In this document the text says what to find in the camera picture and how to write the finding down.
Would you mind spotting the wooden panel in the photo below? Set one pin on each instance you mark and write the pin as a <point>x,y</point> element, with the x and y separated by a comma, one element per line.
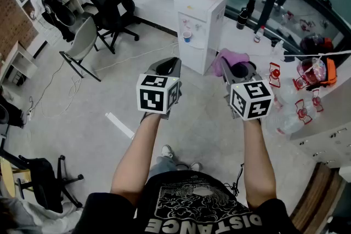
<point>315,200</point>

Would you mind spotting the purple cloth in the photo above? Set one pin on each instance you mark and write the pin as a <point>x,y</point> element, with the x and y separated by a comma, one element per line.
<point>227,56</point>

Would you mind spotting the white cabinet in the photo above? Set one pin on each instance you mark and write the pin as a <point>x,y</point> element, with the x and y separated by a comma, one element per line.
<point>329,117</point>

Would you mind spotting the person's right forearm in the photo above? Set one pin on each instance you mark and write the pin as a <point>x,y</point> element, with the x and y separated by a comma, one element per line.
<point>257,164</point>

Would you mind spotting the black bottle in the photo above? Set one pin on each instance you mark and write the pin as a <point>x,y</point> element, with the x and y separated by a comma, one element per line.
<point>250,6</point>
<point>242,19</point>

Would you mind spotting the blue plastic cup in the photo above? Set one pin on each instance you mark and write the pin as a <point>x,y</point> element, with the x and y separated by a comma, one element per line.
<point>187,37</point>

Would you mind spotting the black office chair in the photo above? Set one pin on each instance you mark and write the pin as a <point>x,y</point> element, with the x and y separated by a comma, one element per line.
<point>109,0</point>
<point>41,181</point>

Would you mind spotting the white low ledge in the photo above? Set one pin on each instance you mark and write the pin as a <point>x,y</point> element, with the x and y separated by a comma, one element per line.
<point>153,11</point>

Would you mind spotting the white power strip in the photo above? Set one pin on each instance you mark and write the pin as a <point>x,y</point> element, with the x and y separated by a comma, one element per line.
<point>29,115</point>

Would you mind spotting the small clear bottle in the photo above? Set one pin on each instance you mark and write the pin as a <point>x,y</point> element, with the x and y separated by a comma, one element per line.
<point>277,49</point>

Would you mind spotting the pile of clear plastic bottles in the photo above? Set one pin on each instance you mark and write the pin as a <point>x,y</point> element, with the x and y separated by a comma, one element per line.
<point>288,115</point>

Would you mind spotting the yellow round table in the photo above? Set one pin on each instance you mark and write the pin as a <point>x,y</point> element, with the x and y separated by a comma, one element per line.
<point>6,178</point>

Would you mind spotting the person's left shoe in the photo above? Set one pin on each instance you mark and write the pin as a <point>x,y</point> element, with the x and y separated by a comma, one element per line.
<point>166,151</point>

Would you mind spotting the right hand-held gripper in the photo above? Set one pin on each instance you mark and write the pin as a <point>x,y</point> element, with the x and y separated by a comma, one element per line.
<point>252,101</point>

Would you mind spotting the person's blue jeans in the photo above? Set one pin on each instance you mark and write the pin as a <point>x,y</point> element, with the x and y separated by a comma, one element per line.
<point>164,165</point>

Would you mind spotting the grey folding chair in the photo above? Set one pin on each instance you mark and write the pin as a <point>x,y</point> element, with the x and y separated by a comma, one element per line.
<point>83,41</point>

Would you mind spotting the person's left forearm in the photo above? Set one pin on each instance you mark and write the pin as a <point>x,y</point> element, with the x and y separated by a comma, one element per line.
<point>134,161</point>

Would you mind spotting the grey garment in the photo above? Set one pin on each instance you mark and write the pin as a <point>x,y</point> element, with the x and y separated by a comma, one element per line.
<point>33,216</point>

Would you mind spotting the person's shoe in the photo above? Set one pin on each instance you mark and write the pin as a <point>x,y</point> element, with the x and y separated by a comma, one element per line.
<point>166,151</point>
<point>195,166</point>

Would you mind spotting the person's right shoe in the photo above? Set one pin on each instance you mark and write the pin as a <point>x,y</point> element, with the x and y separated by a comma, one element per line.
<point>195,166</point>

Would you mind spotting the white water dispenser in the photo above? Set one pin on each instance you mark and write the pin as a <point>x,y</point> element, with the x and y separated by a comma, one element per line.
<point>194,59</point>

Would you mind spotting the white desk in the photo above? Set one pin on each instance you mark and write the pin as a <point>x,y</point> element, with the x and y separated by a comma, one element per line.
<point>19,60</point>

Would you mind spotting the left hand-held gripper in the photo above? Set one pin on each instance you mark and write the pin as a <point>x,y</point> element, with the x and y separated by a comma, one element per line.
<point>150,98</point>

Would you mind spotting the orange and black case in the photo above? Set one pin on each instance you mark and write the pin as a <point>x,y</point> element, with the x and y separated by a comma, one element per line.
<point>331,71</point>

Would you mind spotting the person's black printed t-shirt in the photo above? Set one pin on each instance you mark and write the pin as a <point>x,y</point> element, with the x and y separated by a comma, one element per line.
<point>192,200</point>

